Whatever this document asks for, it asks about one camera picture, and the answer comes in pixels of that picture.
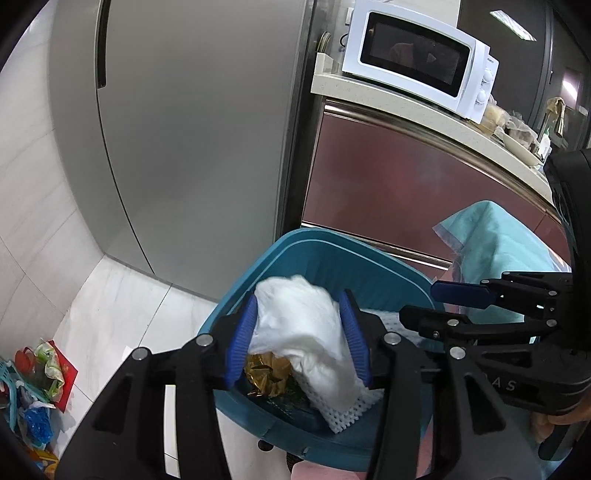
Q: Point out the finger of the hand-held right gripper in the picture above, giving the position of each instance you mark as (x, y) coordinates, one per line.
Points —
(429, 325)
(457, 293)

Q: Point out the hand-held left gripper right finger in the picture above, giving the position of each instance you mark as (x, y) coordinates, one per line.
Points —
(358, 341)

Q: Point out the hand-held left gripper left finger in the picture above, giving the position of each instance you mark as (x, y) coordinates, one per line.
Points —
(240, 341)

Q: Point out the large gold foil wrapper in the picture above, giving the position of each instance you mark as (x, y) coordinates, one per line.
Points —
(270, 371)

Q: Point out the white tissue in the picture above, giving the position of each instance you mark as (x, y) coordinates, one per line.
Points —
(300, 318)

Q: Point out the large white foam net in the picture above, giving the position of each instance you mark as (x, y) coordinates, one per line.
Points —
(346, 417)

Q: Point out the blue plastic waste bin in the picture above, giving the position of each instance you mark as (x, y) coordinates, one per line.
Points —
(323, 258)

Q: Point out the person's right hand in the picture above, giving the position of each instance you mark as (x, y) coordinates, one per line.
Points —
(554, 422)

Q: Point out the person's left hand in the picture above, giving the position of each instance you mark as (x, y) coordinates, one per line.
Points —
(323, 471)

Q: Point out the blue grey printed cloth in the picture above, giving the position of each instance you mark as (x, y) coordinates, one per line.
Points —
(489, 240)

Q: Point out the pink base cabinets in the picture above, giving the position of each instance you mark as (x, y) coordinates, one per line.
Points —
(392, 184)

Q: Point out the white deep plate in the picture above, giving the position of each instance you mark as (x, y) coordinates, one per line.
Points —
(521, 150)

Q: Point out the clear container with bag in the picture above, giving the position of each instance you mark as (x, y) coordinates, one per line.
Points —
(521, 131)

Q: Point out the clear plastic bag with food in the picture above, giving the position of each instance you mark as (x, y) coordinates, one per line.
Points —
(493, 117)

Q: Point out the red paper bag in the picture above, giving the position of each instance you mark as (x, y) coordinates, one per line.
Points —
(60, 374)

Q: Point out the steel kitchen faucet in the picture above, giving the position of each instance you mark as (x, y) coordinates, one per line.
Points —
(556, 110)

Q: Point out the grey refrigerator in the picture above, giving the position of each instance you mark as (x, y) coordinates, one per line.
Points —
(184, 138)

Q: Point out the blue plastic bag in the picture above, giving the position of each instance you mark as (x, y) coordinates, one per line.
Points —
(37, 422)

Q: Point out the light blue plastic basket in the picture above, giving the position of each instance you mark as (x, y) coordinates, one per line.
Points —
(9, 397)

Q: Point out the white microwave oven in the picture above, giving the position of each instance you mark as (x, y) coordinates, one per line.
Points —
(415, 50)

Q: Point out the dark sliding window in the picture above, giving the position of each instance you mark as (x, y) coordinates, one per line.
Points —
(526, 46)

